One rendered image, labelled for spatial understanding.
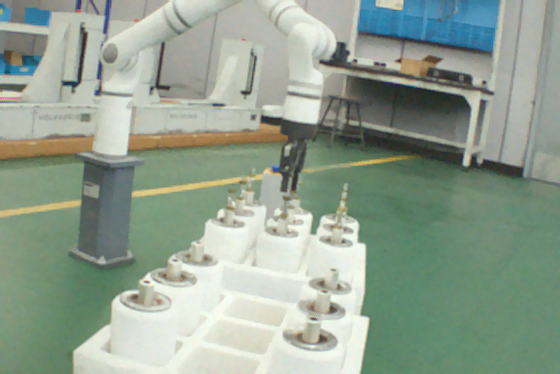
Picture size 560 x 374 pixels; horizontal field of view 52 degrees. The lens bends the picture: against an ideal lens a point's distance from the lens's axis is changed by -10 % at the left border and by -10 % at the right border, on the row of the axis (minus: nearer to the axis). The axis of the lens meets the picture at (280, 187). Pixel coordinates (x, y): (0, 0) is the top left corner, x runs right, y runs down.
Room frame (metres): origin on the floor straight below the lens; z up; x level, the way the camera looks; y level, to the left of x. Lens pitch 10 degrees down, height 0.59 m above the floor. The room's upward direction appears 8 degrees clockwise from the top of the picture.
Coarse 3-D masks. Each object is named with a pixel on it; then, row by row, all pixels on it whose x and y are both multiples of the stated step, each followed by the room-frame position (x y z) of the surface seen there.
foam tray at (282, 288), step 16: (256, 240) 1.50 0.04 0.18; (304, 256) 1.41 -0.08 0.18; (224, 272) 1.25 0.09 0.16; (240, 272) 1.25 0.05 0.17; (256, 272) 1.25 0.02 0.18; (272, 272) 1.26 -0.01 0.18; (304, 272) 1.29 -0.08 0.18; (224, 288) 1.25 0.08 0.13; (240, 288) 1.25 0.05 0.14; (256, 288) 1.25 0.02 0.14; (272, 288) 1.24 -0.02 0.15; (288, 288) 1.24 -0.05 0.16
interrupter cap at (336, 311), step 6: (306, 300) 0.91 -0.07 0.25; (312, 300) 0.92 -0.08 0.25; (300, 306) 0.89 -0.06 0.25; (306, 306) 0.89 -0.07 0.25; (312, 306) 0.90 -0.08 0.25; (330, 306) 0.90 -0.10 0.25; (336, 306) 0.91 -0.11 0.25; (342, 306) 0.90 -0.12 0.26; (306, 312) 0.86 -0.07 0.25; (312, 312) 0.87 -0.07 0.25; (318, 312) 0.88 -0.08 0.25; (330, 312) 0.88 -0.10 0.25; (336, 312) 0.88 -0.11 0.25; (342, 312) 0.88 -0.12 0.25; (324, 318) 0.85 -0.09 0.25; (330, 318) 0.85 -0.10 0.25; (336, 318) 0.86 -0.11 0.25
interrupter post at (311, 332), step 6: (306, 318) 0.77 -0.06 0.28; (312, 318) 0.78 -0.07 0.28; (318, 318) 0.78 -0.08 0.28; (306, 324) 0.77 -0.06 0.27; (312, 324) 0.76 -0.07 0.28; (318, 324) 0.76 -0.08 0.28; (306, 330) 0.77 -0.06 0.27; (312, 330) 0.76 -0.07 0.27; (318, 330) 0.77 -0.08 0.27; (306, 336) 0.76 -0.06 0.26; (312, 336) 0.76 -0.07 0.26; (318, 336) 0.77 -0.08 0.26; (312, 342) 0.76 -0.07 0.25
